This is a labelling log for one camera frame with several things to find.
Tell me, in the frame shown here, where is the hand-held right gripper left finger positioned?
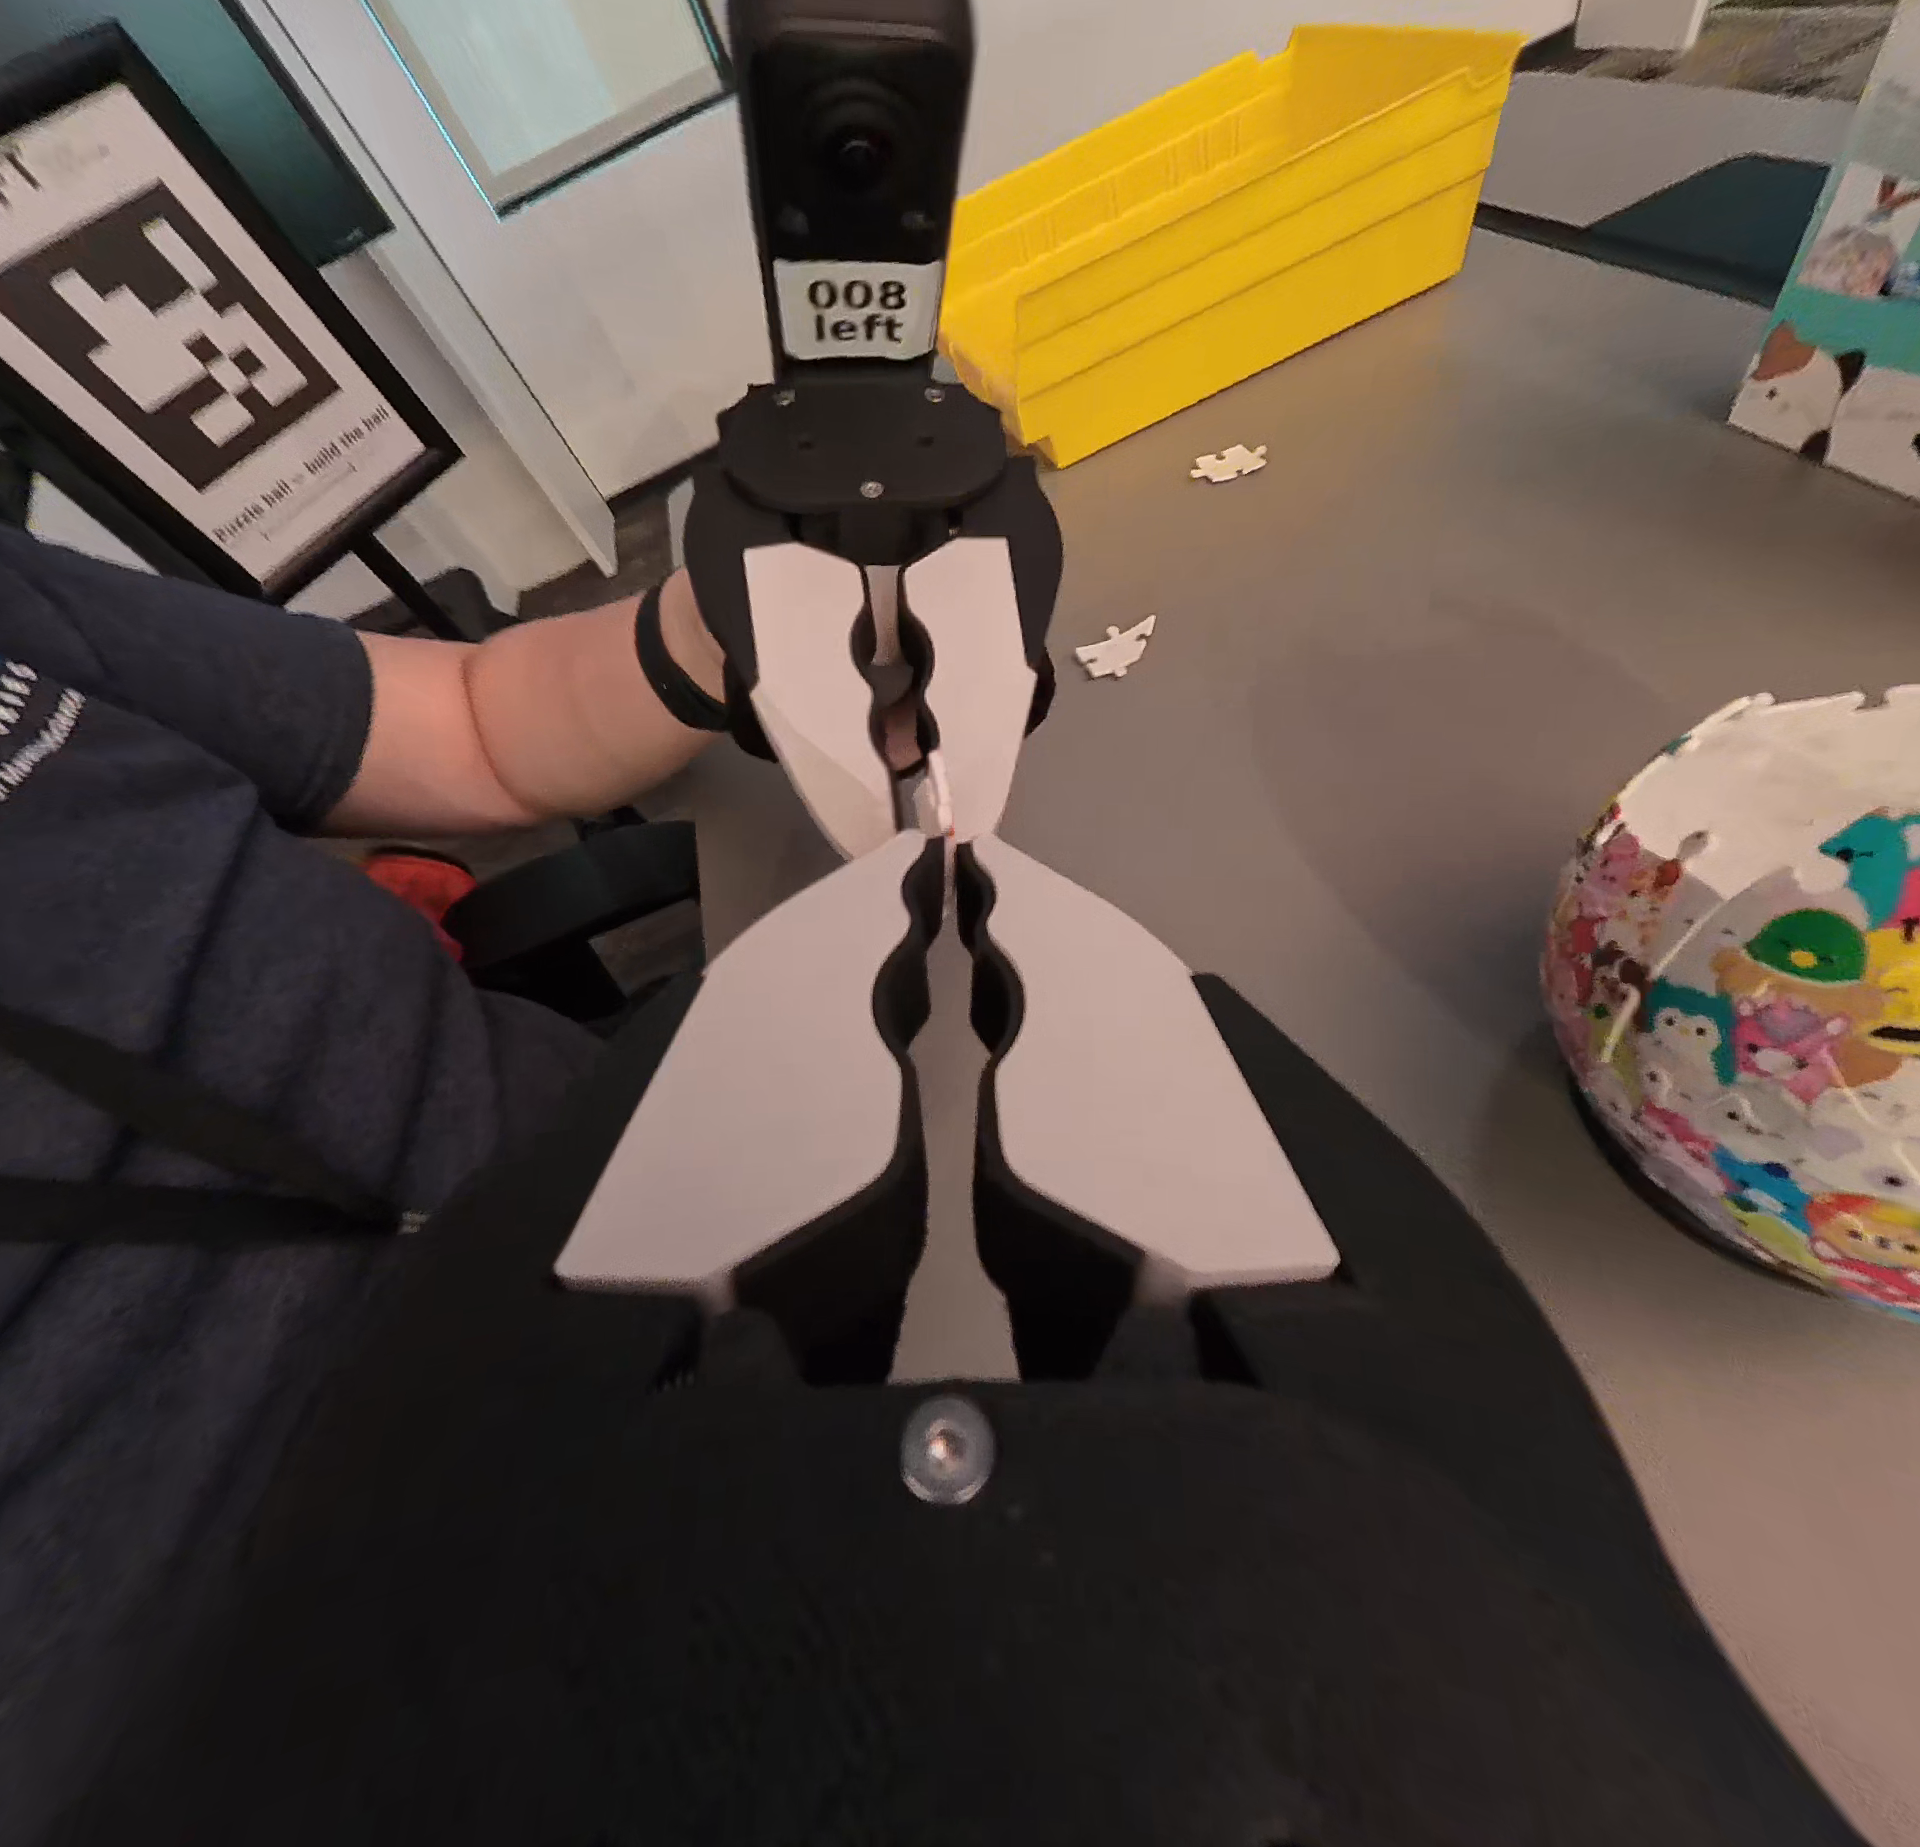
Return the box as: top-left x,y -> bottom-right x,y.
554,832 -> 954,1381

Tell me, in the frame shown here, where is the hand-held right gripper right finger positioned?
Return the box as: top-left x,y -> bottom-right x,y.
954,832 -> 1342,1381

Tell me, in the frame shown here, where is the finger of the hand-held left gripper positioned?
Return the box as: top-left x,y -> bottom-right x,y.
905,535 -> 1040,840
742,543 -> 914,859

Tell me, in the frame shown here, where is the colourful puzzle ball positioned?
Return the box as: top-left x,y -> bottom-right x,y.
1546,690 -> 1920,1323

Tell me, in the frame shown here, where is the person's left forearm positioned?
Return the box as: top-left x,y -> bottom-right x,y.
322,594 -> 695,837

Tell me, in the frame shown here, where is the black ball stand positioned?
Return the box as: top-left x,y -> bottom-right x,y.
1565,1074 -> 1808,1292

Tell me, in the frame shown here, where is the colourful puzzle box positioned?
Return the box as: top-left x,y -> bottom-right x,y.
1726,61 -> 1920,506

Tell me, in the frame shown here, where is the person's left hand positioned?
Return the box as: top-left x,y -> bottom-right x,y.
677,563 -> 740,731

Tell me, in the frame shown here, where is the black wristband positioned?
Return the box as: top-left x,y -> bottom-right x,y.
632,579 -> 737,738

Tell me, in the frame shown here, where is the yellow cardboard box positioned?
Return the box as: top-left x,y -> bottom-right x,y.
937,24 -> 1525,471

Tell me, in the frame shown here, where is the framed marker sign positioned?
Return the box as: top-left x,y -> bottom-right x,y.
0,18 -> 469,641

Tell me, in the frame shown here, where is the black shoulder strap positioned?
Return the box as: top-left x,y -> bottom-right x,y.
0,1007 -> 409,1249

